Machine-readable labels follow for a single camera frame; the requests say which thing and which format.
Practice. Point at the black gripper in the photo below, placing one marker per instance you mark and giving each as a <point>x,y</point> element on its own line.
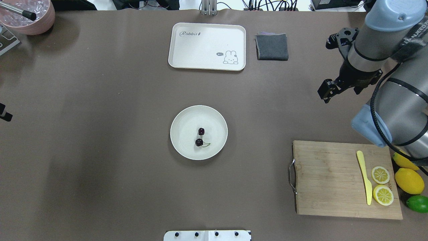
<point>351,76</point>

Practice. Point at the dark red cherry pair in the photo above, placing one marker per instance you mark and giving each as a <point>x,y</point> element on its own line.
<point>199,142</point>

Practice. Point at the cream round plate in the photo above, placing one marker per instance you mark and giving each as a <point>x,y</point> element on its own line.
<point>184,132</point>

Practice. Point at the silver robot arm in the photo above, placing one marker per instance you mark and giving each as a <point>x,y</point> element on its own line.
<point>389,51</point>

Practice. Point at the cream rabbit tray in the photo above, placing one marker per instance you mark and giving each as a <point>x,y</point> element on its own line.
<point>208,46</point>

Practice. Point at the grey folded cloth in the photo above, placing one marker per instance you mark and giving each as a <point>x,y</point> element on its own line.
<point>272,46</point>

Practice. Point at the wooden cutting board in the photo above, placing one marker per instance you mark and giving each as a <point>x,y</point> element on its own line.
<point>328,180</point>

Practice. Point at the yellow lemon outer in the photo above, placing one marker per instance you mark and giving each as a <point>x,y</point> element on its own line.
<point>403,162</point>

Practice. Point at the yellow plastic knife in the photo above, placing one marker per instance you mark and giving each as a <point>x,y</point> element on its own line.
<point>366,181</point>

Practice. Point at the lemon slice near lime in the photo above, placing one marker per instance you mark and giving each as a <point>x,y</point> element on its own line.
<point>383,195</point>

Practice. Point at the yellow lemon near lime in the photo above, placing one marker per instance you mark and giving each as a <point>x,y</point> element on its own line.
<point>409,181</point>

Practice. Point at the green lime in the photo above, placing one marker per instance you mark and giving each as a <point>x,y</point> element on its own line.
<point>418,203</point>

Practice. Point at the pink bowl with ice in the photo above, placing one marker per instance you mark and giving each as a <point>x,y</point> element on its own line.
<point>44,10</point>

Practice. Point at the lemon slice near handle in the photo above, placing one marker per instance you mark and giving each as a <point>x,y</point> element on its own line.
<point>380,175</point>

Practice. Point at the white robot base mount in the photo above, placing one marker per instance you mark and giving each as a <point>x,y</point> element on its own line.
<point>208,235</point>

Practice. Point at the metal scoop handle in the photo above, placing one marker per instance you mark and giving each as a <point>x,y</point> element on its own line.
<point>27,14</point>

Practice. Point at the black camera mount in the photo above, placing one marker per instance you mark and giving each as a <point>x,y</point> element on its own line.
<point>6,116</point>

